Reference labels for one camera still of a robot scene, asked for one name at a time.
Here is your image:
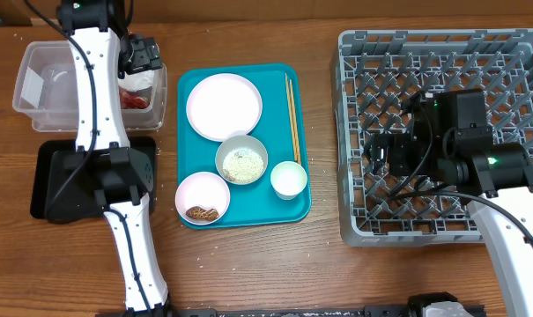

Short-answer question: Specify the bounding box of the white napkin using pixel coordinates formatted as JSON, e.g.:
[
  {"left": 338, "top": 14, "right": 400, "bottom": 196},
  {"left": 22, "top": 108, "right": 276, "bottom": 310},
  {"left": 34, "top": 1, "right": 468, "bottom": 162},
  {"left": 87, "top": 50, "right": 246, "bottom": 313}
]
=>
[{"left": 118, "top": 70, "right": 155, "bottom": 92}]

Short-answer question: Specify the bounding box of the red snack wrapper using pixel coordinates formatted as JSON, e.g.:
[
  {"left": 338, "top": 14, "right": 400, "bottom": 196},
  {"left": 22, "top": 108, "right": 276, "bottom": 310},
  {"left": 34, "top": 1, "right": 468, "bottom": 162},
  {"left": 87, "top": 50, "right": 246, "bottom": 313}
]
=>
[{"left": 119, "top": 90, "right": 151, "bottom": 109}]

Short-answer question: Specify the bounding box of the white cup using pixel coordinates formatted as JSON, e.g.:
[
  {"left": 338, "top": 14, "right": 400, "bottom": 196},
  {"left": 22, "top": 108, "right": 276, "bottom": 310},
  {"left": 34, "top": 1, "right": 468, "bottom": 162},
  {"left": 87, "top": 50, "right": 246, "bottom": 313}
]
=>
[{"left": 270, "top": 161, "right": 308, "bottom": 200}]

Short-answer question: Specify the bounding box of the large white plate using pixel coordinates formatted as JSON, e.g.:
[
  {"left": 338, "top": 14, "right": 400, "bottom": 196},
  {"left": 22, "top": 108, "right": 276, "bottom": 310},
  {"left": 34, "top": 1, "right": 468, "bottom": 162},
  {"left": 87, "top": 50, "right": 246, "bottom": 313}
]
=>
[{"left": 186, "top": 73, "right": 263, "bottom": 142}]

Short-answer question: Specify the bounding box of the grey bowl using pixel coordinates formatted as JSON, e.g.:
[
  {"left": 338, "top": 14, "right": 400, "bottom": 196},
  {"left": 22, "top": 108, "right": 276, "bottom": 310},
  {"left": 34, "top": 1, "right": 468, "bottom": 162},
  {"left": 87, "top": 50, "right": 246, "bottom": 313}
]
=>
[{"left": 215, "top": 135, "right": 268, "bottom": 185}]

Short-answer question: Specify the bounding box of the small pink plate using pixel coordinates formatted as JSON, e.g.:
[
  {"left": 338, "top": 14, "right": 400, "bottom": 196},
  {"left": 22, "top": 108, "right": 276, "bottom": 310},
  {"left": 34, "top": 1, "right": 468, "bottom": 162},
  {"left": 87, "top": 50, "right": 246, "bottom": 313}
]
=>
[{"left": 175, "top": 172, "right": 231, "bottom": 226}]

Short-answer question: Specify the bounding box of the brown food scrap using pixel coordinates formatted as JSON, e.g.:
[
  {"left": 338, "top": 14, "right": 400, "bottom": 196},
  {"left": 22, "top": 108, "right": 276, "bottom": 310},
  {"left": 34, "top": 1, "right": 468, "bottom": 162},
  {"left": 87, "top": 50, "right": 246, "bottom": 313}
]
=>
[{"left": 186, "top": 206, "right": 219, "bottom": 222}]

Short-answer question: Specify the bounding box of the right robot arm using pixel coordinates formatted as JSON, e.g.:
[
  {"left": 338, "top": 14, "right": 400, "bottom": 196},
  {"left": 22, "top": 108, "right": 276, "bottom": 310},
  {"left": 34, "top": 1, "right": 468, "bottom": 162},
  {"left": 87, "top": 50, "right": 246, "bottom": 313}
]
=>
[{"left": 364, "top": 89, "right": 533, "bottom": 316}]

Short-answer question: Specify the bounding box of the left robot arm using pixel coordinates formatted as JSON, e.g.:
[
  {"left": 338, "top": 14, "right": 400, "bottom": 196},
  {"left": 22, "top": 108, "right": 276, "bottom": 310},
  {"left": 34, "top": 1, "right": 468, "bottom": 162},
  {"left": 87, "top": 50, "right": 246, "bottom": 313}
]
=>
[{"left": 42, "top": 1, "right": 172, "bottom": 316}]

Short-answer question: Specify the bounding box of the grey dishwasher rack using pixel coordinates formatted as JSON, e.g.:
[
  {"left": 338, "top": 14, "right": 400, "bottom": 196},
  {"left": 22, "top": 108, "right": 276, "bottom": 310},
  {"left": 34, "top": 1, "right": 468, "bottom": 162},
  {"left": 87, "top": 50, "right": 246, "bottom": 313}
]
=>
[{"left": 331, "top": 28, "right": 533, "bottom": 247}]

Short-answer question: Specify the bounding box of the clear plastic bin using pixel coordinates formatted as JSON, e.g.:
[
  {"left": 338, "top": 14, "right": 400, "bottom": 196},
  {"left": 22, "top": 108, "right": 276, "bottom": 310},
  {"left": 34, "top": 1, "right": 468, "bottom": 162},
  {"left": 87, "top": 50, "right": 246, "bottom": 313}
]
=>
[{"left": 12, "top": 41, "right": 167, "bottom": 132}]

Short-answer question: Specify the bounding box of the teal serving tray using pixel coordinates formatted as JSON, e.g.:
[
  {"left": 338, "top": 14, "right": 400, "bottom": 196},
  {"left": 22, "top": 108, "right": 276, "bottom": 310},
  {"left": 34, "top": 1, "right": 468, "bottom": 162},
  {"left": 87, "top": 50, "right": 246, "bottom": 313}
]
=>
[{"left": 176, "top": 63, "right": 313, "bottom": 229}]

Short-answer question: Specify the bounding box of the black tray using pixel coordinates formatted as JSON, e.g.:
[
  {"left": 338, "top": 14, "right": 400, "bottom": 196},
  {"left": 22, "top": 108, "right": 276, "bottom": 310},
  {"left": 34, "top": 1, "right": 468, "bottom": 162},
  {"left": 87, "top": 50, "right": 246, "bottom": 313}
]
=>
[{"left": 30, "top": 136, "right": 157, "bottom": 224}]

